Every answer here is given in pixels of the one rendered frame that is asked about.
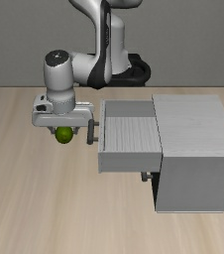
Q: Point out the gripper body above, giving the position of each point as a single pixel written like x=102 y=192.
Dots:
x=64 y=118

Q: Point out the green lime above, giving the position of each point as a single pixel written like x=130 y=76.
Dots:
x=64 y=135

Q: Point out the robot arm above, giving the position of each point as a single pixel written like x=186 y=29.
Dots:
x=100 y=63

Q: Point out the grey cabinet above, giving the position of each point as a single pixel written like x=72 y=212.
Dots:
x=193 y=149

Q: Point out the grey open drawer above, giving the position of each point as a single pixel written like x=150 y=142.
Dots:
x=130 y=139

